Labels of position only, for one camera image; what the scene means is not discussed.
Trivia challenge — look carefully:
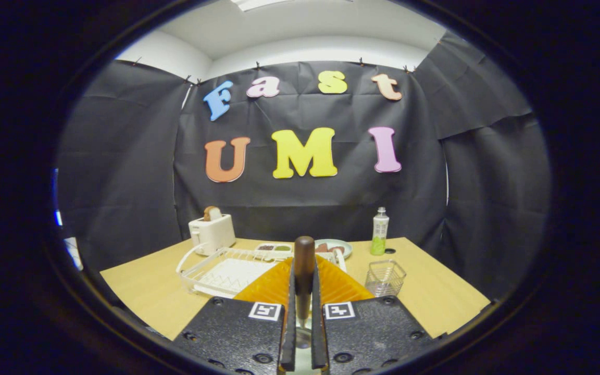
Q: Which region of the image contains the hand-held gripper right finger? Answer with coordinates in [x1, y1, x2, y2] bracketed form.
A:
[310, 254, 436, 374]

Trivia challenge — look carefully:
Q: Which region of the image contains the clear wire basket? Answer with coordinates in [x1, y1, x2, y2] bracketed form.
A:
[365, 259, 407, 298]

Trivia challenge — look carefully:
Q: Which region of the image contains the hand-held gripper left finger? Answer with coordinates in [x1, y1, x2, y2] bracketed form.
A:
[172, 255, 297, 374]

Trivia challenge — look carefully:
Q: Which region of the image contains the green plate with meat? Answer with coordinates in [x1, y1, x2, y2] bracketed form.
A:
[314, 239, 353, 260]

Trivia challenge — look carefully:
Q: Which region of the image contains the white ceiling light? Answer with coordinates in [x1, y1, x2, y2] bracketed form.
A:
[230, 0, 355, 12]

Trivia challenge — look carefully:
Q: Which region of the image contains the white toaster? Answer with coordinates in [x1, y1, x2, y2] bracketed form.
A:
[189, 214, 236, 256]

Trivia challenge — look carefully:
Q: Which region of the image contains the wooden handled metal spoon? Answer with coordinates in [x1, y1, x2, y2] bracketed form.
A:
[294, 236, 316, 348]

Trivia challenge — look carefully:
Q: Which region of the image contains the green and white bottle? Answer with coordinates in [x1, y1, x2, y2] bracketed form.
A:
[370, 207, 390, 256]

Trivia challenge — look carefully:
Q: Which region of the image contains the blue lit screen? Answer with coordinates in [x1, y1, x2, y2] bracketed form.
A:
[53, 169, 64, 227]

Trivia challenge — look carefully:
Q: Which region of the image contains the white wire dish rack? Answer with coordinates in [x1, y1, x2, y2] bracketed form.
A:
[176, 243, 347, 299]

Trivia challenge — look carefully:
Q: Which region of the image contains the black backdrop cloth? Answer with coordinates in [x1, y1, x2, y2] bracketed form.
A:
[55, 30, 552, 300]

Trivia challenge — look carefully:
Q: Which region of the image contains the white device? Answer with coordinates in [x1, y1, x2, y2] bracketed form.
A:
[64, 237, 84, 271]

